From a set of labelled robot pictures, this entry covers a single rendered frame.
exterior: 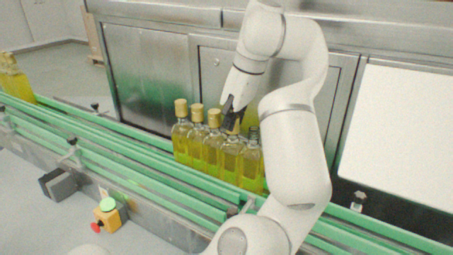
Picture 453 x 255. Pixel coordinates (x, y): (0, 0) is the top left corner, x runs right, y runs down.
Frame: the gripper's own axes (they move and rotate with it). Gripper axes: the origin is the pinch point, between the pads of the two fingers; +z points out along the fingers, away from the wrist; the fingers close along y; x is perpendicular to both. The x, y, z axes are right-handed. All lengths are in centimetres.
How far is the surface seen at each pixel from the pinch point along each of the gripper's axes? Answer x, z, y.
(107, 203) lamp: -24.4, 37.6, 19.4
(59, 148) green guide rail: -57, 40, 14
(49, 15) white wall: -558, 206, -274
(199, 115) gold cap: -9.6, 4.0, 0.7
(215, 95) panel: -13.2, 4.9, -12.8
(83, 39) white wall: -503, 240, -306
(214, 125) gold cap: -4.3, 3.6, 1.3
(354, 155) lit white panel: 29.8, 0.7, -13.0
